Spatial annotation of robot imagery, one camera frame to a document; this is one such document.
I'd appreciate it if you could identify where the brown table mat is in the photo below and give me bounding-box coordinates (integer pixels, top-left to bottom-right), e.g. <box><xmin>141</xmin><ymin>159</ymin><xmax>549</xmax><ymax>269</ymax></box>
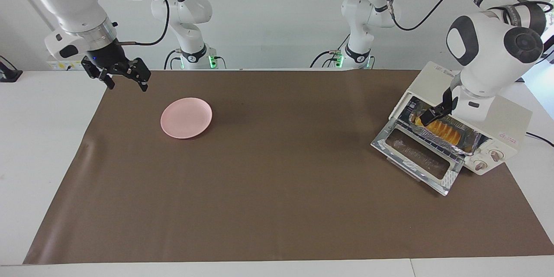
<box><xmin>23</xmin><ymin>69</ymin><xmax>554</xmax><ymax>264</ymax></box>

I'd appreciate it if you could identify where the black oven power cord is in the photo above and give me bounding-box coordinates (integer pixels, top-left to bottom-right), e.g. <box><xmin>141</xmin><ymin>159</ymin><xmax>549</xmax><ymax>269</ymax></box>
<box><xmin>526</xmin><ymin>132</ymin><xmax>554</xmax><ymax>148</ymax></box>

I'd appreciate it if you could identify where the striped yellow bread loaf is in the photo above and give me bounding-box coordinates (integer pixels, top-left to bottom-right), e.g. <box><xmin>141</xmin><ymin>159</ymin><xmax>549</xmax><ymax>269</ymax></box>
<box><xmin>411</xmin><ymin>115</ymin><xmax>462</xmax><ymax>146</ymax></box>

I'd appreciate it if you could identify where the glass oven door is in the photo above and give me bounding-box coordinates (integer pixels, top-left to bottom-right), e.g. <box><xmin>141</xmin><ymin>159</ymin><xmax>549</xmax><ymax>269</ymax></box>
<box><xmin>371</xmin><ymin>118</ymin><xmax>464</xmax><ymax>196</ymax></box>

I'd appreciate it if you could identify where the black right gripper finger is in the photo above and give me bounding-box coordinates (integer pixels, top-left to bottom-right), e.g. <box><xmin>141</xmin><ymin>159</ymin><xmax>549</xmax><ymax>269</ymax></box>
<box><xmin>89</xmin><ymin>68</ymin><xmax>116</xmax><ymax>90</ymax></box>
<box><xmin>131</xmin><ymin>58</ymin><xmax>152</xmax><ymax>93</ymax></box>

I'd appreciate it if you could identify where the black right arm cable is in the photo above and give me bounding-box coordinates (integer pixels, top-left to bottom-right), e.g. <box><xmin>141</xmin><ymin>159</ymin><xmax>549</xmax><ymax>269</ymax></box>
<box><xmin>117</xmin><ymin>0</ymin><xmax>171</xmax><ymax>47</ymax></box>

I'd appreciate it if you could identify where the black desk clamp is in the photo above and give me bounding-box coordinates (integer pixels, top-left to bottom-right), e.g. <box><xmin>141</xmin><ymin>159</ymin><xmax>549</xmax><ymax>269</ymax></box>
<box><xmin>0</xmin><ymin>55</ymin><xmax>23</xmax><ymax>83</ymax></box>

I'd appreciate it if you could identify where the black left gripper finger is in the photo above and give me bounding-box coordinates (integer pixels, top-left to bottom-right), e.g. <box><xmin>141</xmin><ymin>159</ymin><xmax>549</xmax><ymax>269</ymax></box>
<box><xmin>420</xmin><ymin>106</ymin><xmax>451</xmax><ymax>127</ymax></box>

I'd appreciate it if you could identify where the pink round plate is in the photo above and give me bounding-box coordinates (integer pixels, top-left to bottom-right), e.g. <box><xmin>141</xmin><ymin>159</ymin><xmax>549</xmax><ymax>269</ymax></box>
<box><xmin>161</xmin><ymin>98</ymin><xmax>213</xmax><ymax>139</ymax></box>

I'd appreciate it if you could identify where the aluminium foil tray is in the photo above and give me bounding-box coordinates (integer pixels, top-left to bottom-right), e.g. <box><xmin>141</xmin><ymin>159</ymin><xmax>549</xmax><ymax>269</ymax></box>
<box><xmin>405</xmin><ymin>99</ymin><xmax>482</xmax><ymax>157</ymax></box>

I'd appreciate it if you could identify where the black left base cable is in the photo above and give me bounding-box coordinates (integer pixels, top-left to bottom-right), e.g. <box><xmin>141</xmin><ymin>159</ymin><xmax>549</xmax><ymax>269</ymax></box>
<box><xmin>310</xmin><ymin>32</ymin><xmax>349</xmax><ymax>68</ymax></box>

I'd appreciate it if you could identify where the white wall power socket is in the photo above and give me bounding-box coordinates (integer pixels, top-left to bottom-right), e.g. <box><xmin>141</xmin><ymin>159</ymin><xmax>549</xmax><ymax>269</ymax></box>
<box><xmin>46</xmin><ymin>49</ymin><xmax>85</xmax><ymax>71</ymax></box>

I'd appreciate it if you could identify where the cream toaster oven body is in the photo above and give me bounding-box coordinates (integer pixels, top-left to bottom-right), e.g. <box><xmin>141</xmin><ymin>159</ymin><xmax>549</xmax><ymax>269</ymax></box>
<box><xmin>390</xmin><ymin>61</ymin><xmax>533</xmax><ymax>176</ymax></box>

